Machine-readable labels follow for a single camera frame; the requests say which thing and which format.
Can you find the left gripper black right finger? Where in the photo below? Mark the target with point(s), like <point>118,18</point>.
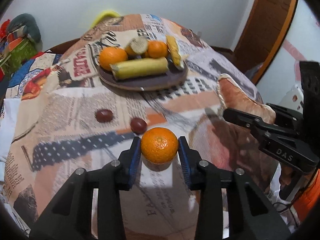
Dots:
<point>250,214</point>

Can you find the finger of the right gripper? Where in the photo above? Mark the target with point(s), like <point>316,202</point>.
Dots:
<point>252,122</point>
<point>282,112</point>

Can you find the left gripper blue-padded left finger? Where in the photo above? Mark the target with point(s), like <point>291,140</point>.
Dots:
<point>68,215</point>

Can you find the peeled pomelo segment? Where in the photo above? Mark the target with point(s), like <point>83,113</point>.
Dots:
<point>232,96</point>

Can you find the mandarin orange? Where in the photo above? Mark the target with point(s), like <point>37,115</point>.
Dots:
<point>159,145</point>
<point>157,49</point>

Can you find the dark red jujube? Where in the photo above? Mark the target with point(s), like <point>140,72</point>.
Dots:
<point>104,115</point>
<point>138,125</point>

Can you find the dark purple plate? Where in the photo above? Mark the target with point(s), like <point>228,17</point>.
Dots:
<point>173,77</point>

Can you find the pomelo wedge with rind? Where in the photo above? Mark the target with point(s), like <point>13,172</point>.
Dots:
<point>174,52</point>

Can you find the newspaper print tablecloth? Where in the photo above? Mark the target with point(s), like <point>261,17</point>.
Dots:
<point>54,100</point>

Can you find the left mandarin on plate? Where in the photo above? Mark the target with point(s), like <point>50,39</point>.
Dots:
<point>111,55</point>

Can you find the green patterned gift box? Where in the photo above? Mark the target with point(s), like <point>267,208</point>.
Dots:
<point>13,60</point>

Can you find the yellow chair back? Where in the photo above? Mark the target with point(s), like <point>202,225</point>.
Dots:
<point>104,15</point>

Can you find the orange box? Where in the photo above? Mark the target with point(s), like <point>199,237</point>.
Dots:
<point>12,45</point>

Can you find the red flower decoration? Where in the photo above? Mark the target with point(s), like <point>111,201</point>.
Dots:
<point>3,29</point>

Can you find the wooden door frame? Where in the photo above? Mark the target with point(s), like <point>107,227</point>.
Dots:
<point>264,32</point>

